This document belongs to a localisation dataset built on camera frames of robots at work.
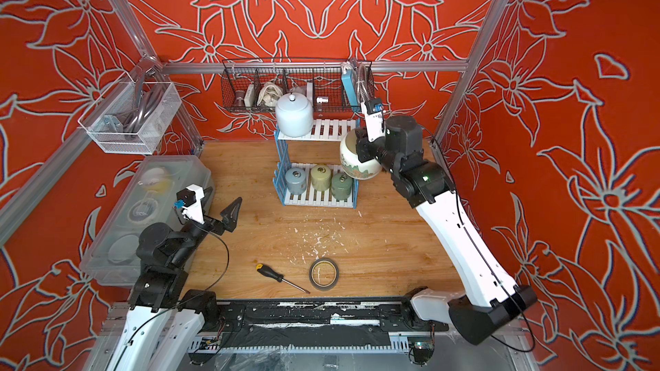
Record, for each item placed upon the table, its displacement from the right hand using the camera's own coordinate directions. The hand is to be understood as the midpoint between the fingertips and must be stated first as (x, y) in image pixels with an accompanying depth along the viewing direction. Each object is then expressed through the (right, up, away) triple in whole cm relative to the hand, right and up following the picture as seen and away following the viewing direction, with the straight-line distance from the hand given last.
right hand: (354, 126), depth 64 cm
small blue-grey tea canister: (-19, -16, +30) cm, 39 cm away
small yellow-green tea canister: (-10, -15, +31) cm, 35 cm away
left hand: (-34, -17, +3) cm, 39 cm away
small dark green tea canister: (-2, -18, +28) cm, 34 cm away
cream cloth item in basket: (-28, +15, +26) cm, 41 cm away
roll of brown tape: (-7, -48, +13) cm, 51 cm away
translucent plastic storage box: (-63, -20, +13) cm, 67 cm away
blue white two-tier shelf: (-15, -18, +37) cm, 44 cm away
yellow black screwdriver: (-23, -45, +15) cm, 53 cm away
